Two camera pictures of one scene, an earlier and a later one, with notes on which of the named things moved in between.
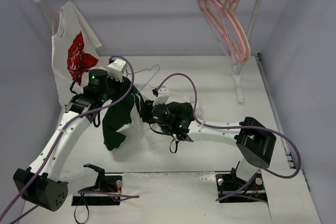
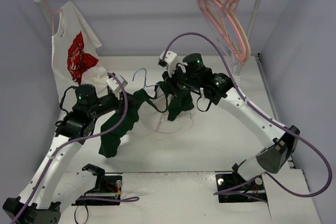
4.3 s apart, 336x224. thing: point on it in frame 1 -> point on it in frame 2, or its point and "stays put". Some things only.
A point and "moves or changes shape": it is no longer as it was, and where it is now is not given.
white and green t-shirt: x=130 y=111 moves or changes shape
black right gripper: x=146 y=111 -> x=172 y=78
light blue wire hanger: x=144 y=71 moves or changes shape
